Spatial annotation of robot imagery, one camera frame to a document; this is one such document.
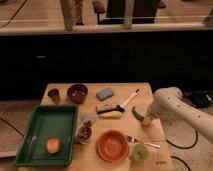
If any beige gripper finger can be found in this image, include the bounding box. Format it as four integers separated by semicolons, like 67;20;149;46
142;115;153;126

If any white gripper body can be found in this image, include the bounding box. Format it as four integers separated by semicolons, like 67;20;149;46
146;101;162;119

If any green pepper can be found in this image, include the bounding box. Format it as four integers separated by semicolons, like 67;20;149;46
132;106;144;122

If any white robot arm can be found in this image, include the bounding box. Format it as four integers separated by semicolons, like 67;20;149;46
142;87;213;143

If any orange bowl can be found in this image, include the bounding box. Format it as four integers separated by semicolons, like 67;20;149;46
96;130;129;163

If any purple bowl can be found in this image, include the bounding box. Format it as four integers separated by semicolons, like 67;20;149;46
67;84;88;104

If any silver fork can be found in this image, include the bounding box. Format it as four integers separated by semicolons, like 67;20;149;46
127;135;160;148

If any small green cup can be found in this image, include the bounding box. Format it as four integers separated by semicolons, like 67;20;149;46
130;144;149;162

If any yellow banana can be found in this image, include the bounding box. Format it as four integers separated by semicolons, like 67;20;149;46
99;111;122;119

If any blue sponge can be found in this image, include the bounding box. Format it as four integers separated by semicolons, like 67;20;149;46
97;88;114;101

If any orange fruit half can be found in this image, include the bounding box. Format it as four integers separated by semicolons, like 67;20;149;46
46;138;60;154

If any dark metal cup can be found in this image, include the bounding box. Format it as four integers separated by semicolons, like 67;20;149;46
48;89;60;104

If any green tray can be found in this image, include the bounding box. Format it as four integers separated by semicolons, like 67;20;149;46
15;105;78;167

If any dark office chair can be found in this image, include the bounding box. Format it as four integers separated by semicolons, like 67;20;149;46
92;0;166;25

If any wooden table leg right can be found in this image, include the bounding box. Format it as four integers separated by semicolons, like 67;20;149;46
123;0;135;29

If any wooden table leg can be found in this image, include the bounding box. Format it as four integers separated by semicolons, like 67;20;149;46
123;0;135;29
60;0;73;31

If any wooden table leg left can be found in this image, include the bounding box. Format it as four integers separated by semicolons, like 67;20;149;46
60;0;73;31

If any black cable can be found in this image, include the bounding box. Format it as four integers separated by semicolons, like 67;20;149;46
165;129;200;171

